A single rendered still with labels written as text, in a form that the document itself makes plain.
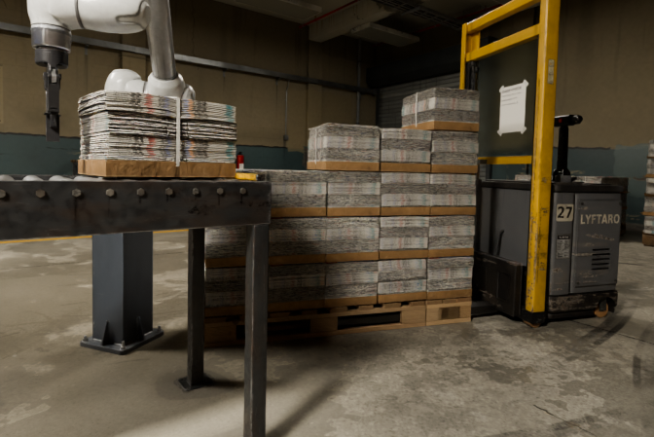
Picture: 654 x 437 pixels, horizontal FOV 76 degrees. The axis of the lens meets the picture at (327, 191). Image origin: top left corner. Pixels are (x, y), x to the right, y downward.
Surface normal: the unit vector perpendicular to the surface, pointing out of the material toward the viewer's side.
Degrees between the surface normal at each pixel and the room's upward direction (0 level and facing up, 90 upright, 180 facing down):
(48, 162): 90
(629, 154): 90
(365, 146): 90
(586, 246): 90
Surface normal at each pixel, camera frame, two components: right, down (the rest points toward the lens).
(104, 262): -0.34, 0.04
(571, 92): -0.80, 0.01
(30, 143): 0.60, 0.06
